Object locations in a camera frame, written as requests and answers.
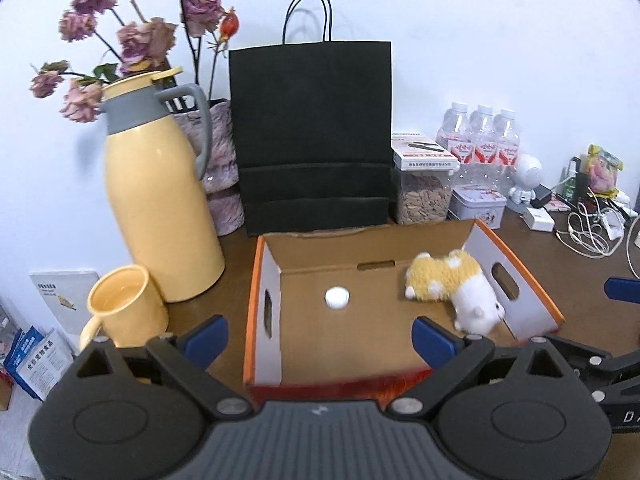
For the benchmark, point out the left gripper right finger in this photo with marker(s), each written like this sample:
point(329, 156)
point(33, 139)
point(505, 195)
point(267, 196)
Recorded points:
point(455, 362)

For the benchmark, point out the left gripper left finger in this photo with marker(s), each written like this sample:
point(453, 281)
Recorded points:
point(183, 362)

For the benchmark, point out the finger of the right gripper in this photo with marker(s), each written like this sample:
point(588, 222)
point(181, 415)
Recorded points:
point(623, 289)

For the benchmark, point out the yellow white plush hamster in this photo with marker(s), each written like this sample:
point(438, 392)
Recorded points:
point(459, 279)

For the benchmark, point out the yellow mug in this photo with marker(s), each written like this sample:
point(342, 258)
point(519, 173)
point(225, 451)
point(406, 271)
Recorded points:
point(126, 306)

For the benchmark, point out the white charger block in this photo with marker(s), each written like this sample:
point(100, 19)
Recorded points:
point(538, 219)

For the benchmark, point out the green bottle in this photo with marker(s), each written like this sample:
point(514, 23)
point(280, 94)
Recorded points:
point(572, 171)

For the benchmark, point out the yellow snack packet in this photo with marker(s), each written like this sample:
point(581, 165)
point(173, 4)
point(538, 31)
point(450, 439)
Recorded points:
point(602, 171)

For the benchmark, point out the black power adapter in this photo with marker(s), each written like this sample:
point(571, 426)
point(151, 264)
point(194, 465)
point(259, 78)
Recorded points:
point(542, 196)

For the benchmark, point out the white bottle cap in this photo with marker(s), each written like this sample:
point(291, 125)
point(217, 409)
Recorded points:
point(337, 297)

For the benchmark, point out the cardboard box orange rim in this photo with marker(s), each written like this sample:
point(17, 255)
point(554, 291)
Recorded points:
point(297, 348)

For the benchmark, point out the white robot figurine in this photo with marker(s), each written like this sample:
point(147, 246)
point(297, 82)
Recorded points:
point(526, 177)

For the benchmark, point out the yellow thermos jug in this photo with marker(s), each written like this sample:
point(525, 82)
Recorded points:
point(153, 180)

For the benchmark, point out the blue white leaflets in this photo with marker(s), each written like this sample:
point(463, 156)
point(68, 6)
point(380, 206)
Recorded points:
point(37, 362)

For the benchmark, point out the white floral tin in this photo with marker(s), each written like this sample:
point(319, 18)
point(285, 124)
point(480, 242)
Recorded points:
point(477, 202)

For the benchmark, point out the clear seed container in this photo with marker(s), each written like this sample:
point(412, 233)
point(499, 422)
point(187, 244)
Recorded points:
point(422, 196)

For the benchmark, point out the pink marbled vase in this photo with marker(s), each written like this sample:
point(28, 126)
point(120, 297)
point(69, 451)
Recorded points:
point(221, 178)

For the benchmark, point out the water bottle right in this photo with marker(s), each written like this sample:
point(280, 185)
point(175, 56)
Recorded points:
point(508, 139)

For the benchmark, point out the water bottle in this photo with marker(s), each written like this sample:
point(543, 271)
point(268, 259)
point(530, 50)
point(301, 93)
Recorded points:
point(454, 134)
point(508, 139)
point(481, 129)

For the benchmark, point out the white red flat box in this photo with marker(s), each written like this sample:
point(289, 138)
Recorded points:
point(414, 152)

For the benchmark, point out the water bottle middle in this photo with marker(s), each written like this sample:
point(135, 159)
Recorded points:
point(481, 129)

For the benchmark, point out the water bottle left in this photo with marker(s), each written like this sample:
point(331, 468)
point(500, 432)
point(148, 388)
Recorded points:
point(454, 134)

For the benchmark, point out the black paper bag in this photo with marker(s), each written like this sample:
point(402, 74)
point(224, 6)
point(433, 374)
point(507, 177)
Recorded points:
point(311, 128)

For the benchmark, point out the dried pink roses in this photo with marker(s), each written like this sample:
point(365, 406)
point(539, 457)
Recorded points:
point(140, 45)

